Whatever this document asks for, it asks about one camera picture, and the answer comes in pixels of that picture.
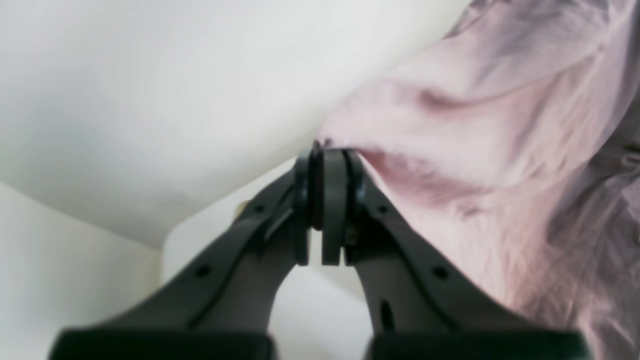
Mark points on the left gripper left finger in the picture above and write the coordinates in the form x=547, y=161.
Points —
x=219, y=306

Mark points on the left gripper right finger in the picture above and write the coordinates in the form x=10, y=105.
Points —
x=421, y=306

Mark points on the pink t-shirt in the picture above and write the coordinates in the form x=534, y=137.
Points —
x=512, y=146

